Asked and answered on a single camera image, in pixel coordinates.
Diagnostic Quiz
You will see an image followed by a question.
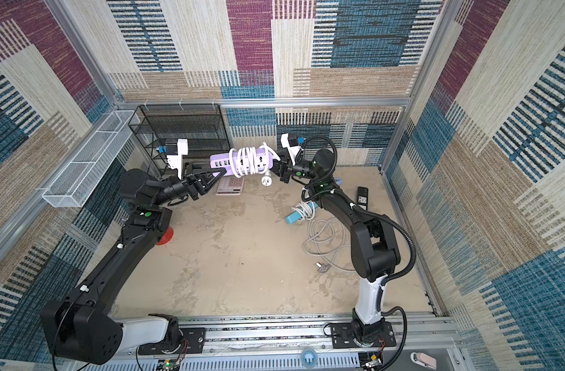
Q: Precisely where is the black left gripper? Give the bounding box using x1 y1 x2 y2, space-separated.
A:
153 163 225 212

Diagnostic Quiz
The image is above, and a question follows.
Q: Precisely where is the purple power strip with cord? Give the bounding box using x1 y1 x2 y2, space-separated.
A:
210 142 274 186

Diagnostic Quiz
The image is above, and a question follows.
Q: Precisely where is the black power strip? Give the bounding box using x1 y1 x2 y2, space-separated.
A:
356 186 369 210

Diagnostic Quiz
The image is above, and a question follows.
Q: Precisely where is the white power strip cord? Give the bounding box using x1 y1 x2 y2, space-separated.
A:
301 215 357 274

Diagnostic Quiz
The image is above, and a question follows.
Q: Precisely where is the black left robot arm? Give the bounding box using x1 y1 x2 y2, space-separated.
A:
40 163 227 365

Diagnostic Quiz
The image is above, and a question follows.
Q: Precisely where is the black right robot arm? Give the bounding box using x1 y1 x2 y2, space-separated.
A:
272 143 415 346

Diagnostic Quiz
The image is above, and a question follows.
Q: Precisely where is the pink calculator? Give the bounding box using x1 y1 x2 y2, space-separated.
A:
216 176 245 196

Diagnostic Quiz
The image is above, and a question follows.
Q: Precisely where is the red pen cup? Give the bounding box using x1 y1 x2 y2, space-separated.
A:
157 227 174 246

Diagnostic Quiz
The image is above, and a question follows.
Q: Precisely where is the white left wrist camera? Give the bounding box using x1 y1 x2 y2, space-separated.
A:
157 139 189 179

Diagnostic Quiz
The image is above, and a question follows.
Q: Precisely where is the black corrugated cable conduit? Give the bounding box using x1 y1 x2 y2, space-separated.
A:
300 134 418 371

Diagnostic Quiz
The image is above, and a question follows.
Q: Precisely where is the black wire mesh shelf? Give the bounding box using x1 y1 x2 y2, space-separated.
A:
128 104 231 175

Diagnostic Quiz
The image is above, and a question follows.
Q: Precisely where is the teal power strip with cord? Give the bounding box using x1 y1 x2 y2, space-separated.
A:
285 201 318 225

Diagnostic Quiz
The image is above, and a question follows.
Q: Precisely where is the white wire mesh basket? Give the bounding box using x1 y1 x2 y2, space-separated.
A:
42 111 134 208

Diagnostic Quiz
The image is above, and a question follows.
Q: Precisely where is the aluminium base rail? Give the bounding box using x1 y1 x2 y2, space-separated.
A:
100 312 474 370

